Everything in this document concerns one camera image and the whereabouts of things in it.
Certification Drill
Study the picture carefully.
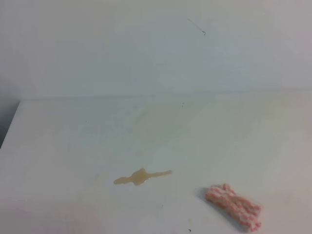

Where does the tan coffee stain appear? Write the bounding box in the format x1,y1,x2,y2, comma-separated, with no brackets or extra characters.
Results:
114,168,172,186

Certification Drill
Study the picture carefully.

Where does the pink white striped rag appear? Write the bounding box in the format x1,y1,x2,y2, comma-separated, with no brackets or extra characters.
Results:
205,183,262,232

